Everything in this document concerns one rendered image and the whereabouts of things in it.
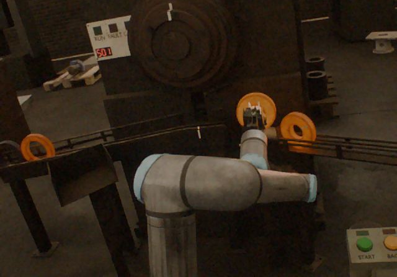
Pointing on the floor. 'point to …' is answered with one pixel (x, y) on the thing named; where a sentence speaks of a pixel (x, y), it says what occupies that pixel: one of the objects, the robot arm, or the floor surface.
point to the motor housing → (275, 229)
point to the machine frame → (288, 43)
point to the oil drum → (10, 111)
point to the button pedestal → (388, 260)
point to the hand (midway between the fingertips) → (255, 107)
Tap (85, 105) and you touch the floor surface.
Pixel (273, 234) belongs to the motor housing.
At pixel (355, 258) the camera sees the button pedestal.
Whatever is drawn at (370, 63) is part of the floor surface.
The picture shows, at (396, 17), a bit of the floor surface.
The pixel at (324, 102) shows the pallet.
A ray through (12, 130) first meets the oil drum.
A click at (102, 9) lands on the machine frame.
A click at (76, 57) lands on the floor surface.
